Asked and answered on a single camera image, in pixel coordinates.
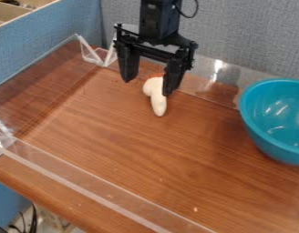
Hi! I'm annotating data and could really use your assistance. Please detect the clear acrylic back barrier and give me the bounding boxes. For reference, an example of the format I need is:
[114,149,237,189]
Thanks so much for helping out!
[139,56,274,109]

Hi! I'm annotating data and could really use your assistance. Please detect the black floor cables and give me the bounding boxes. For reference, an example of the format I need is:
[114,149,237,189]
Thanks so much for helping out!
[0,203,40,233]

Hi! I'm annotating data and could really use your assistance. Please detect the blue plastic bowl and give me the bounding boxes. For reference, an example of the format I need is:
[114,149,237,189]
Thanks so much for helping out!
[239,78,299,166]

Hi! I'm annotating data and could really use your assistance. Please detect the clear acrylic left bracket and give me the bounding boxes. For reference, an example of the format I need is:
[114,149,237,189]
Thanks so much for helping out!
[0,120,15,156]

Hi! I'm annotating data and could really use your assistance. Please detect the wooden shelf unit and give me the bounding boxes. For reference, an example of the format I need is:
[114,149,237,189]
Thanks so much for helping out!
[0,0,60,26]

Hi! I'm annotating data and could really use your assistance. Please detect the clear acrylic corner bracket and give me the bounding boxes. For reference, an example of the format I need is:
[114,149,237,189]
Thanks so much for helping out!
[78,35,118,67]

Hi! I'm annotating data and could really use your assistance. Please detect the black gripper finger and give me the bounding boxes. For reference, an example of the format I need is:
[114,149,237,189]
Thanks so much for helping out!
[116,46,140,83]
[163,59,186,96]

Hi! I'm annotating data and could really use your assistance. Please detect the clear acrylic barrier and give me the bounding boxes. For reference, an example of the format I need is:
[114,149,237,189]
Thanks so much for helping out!
[0,137,214,233]
[139,56,274,109]

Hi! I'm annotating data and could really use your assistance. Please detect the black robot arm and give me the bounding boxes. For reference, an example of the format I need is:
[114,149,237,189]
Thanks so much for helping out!
[114,0,198,96]

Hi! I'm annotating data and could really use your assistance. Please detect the clear acrylic front barrier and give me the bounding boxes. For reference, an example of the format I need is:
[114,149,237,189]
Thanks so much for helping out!
[0,137,214,233]

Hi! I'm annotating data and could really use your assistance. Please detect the white plush mushroom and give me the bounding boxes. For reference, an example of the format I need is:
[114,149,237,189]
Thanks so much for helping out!
[143,74,169,117]

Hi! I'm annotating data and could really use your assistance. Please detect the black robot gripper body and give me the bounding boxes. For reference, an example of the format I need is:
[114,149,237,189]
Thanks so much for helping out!
[115,23,198,69]

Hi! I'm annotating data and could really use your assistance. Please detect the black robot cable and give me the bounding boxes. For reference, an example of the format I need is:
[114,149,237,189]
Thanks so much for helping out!
[173,0,201,19]

